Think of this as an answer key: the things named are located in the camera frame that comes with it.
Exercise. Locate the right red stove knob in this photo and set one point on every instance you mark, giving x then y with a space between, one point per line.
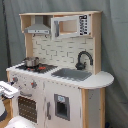
33 84

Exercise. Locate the grey range hood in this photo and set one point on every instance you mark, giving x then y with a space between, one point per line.
38 27

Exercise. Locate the red stove knob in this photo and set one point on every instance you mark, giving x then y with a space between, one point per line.
15 79
33 84

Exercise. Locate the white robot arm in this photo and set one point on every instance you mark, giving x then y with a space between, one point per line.
3 111

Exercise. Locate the wooden toy kitchen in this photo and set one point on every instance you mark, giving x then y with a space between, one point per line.
63 53

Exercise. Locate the black toy faucet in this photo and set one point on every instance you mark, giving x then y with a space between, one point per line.
80 65

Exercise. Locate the left red stove knob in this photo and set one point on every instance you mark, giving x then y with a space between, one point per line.
15 79

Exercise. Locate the white oven door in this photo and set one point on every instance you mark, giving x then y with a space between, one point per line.
29 103

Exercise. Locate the white microwave door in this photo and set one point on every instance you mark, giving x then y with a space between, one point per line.
70 26

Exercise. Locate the grey toy sink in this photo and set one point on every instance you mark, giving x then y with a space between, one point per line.
72 74

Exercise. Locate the grey backdrop curtain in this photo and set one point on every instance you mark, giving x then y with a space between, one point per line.
114 43

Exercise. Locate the small metal pot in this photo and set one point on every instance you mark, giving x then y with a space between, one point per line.
31 61

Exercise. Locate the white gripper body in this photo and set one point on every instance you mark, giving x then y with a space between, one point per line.
8 90

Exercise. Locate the white cabinet door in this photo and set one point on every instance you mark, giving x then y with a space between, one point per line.
63 106

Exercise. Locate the black toy stovetop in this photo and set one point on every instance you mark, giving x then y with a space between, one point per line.
40 68

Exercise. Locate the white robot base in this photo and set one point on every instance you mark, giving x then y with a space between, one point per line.
19 122

